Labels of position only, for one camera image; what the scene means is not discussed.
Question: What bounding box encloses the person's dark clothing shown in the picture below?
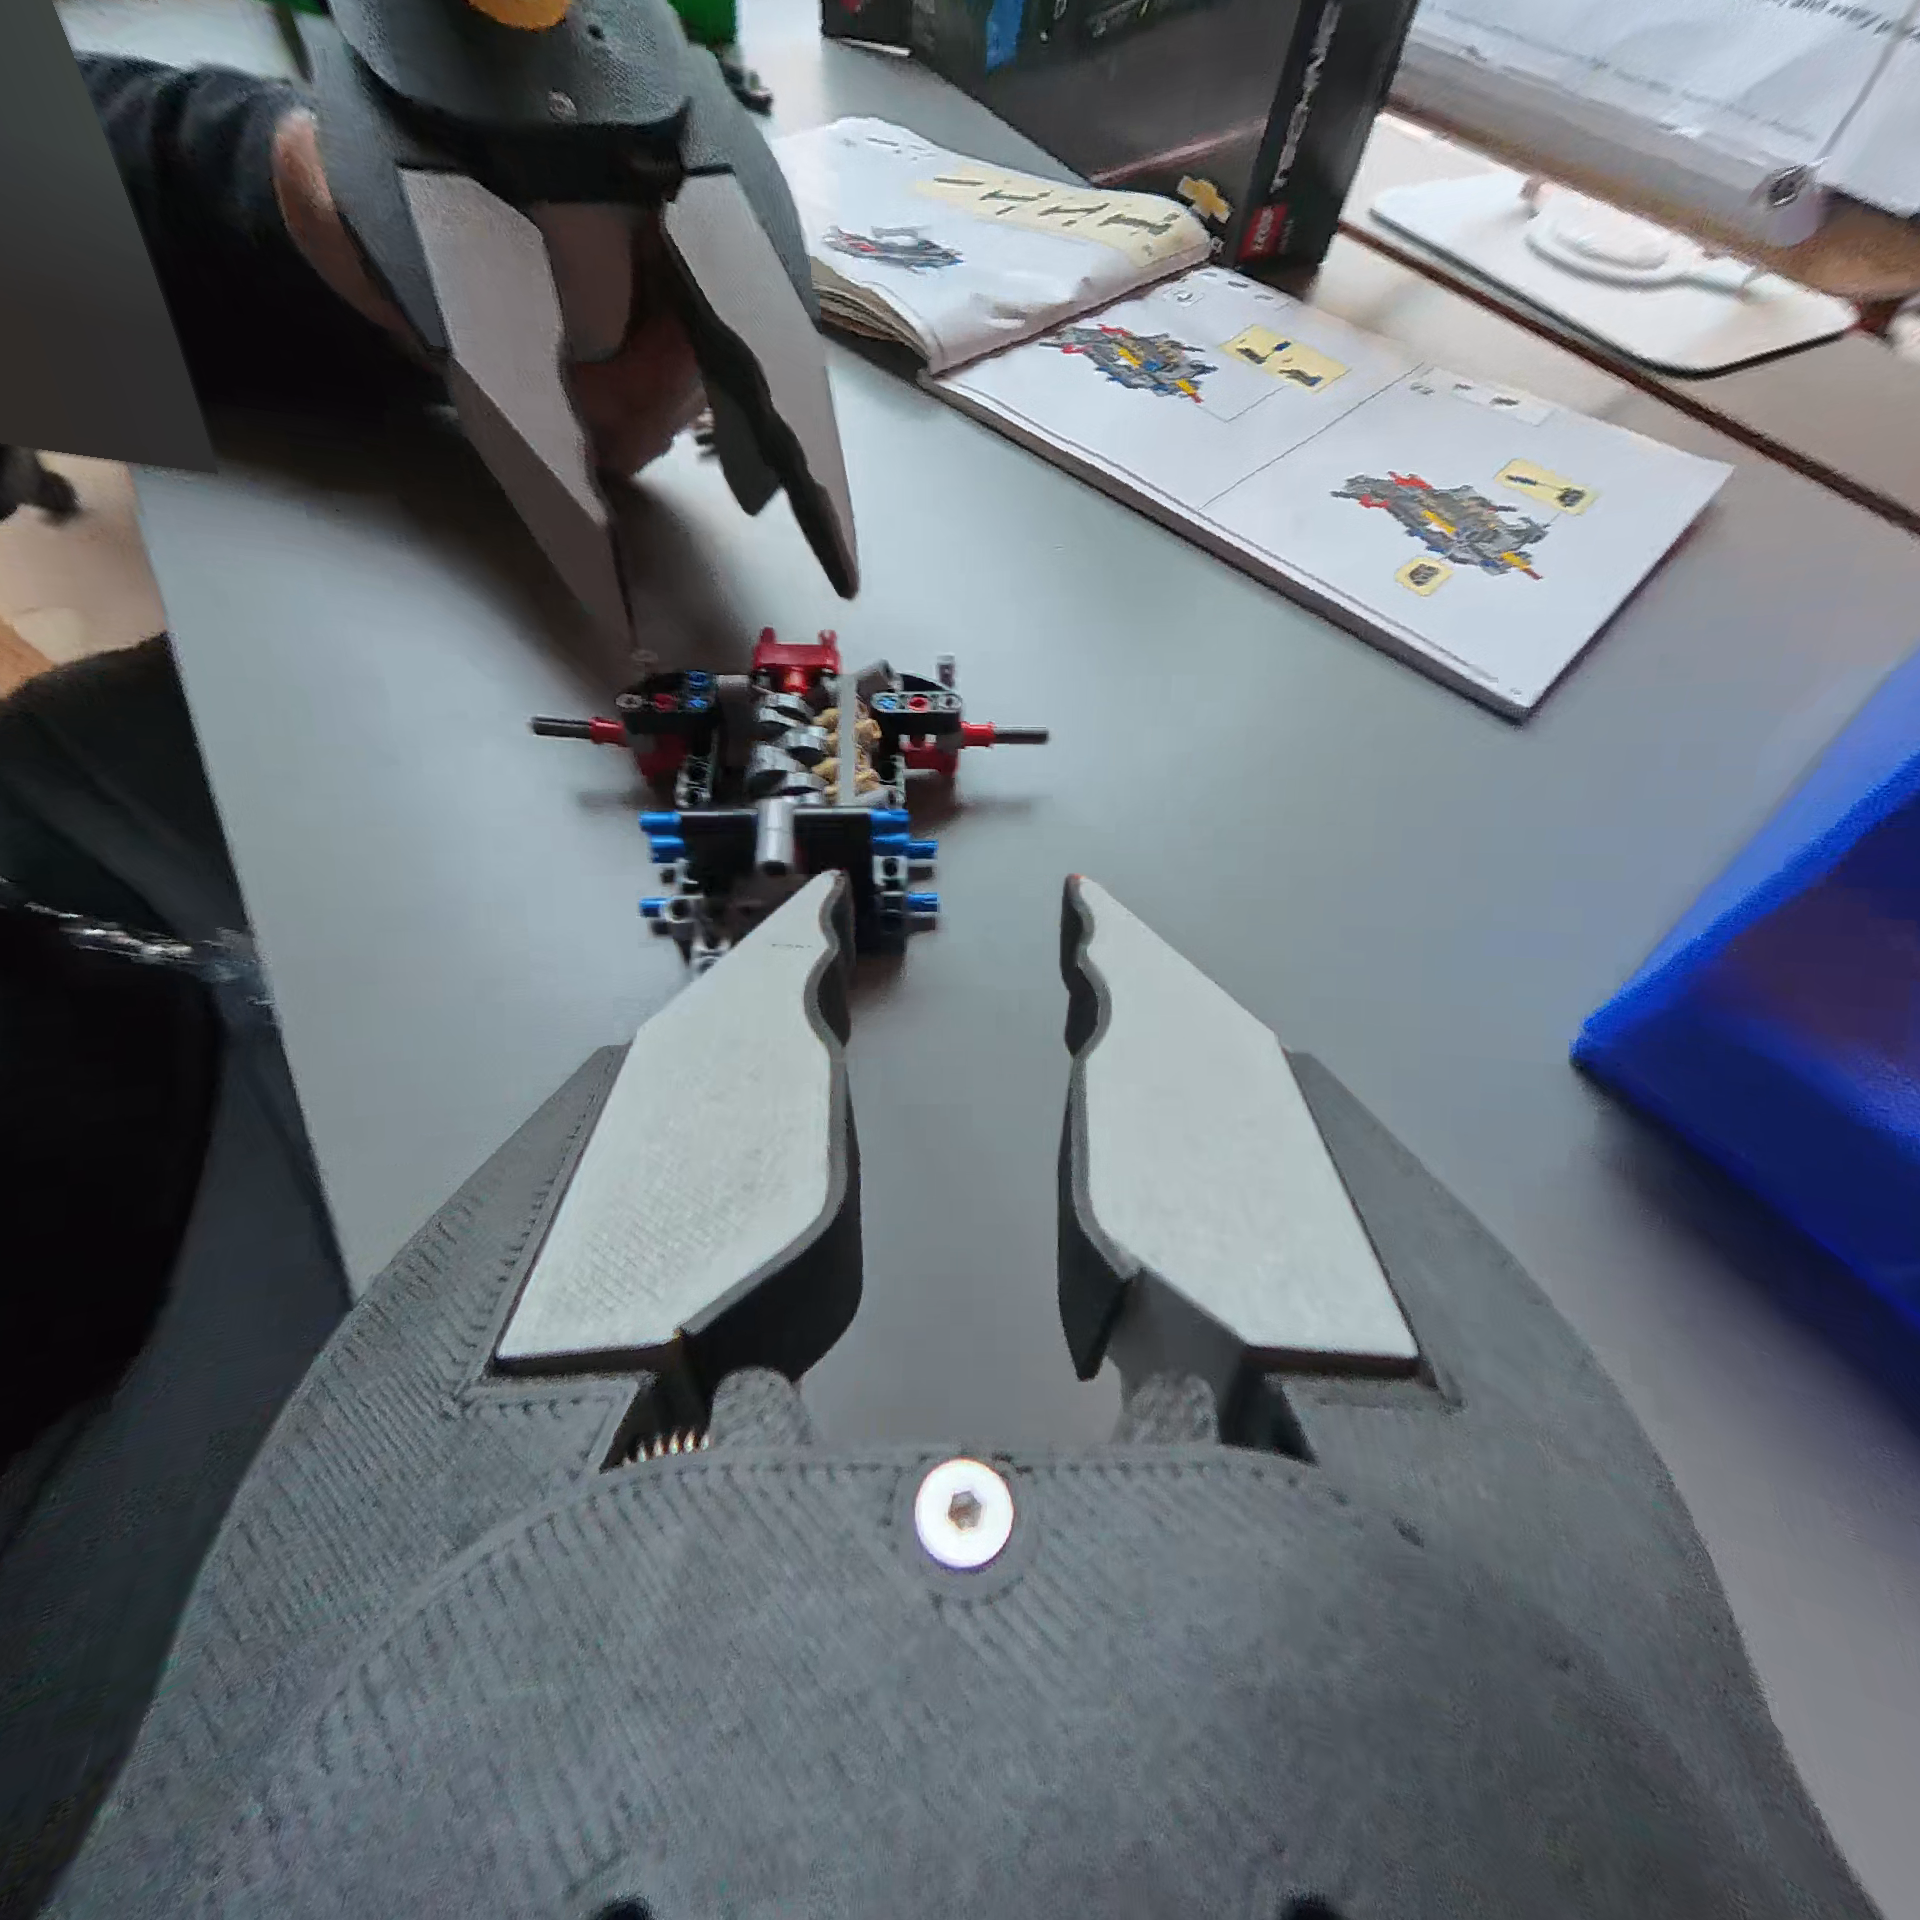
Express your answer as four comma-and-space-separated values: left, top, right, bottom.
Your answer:
0, 630, 354, 1920

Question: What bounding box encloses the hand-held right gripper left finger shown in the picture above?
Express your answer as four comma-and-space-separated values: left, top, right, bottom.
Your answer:
493, 870, 870, 1381

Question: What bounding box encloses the person's left forearm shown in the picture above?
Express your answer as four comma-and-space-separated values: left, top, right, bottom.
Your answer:
74, 53, 452, 452

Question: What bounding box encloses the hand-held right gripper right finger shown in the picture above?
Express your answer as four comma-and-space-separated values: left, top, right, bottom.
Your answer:
1054, 875, 1425, 1386

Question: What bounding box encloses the black lego set box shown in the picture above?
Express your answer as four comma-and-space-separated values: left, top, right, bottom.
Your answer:
821, 0, 1423, 277

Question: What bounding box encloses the open instruction booklet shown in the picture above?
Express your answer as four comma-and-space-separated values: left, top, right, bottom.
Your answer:
769, 117, 1738, 727

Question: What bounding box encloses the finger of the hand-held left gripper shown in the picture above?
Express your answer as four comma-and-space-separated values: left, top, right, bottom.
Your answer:
392, 162, 644, 667
656, 133, 865, 607

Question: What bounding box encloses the green object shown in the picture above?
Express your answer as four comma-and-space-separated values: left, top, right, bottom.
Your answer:
661, 0, 779, 118

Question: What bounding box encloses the blue plastic bin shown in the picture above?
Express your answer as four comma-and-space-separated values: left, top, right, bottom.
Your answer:
1571, 645, 1920, 1340

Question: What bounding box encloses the person's left hand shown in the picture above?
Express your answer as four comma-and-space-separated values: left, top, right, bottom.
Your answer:
274, 114, 710, 487

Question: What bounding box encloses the white plastic tray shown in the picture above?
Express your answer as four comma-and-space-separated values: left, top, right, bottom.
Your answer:
1368, 169, 1862, 380

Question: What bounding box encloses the partly built lego model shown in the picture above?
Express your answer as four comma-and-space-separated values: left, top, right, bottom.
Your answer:
529, 626, 1053, 981

